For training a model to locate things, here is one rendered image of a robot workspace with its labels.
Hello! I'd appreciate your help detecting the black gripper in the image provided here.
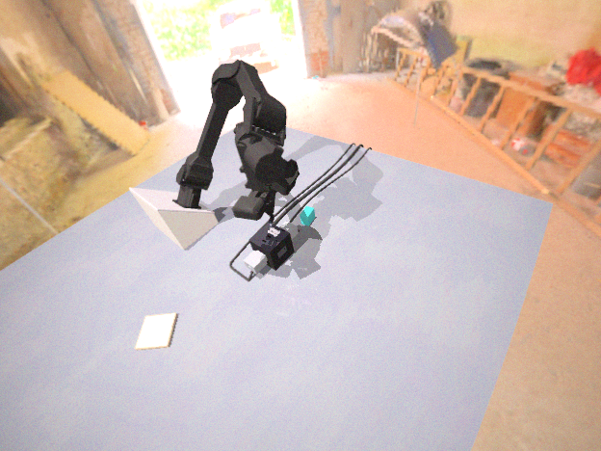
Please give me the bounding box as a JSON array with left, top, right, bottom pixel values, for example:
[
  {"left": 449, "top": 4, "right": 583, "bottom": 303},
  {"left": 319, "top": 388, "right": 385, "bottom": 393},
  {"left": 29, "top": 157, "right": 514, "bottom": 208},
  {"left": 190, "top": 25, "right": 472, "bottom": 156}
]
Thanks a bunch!
[{"left": 231, "top": 164, "right": 277, "bottom": 221}]

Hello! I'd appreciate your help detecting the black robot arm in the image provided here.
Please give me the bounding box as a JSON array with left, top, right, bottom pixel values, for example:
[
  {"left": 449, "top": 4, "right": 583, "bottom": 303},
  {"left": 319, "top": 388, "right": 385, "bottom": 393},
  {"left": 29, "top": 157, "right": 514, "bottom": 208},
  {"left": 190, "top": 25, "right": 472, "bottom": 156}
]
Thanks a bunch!
[{"left": 172, "top": 60, "right": 300, "bottom": 209}]

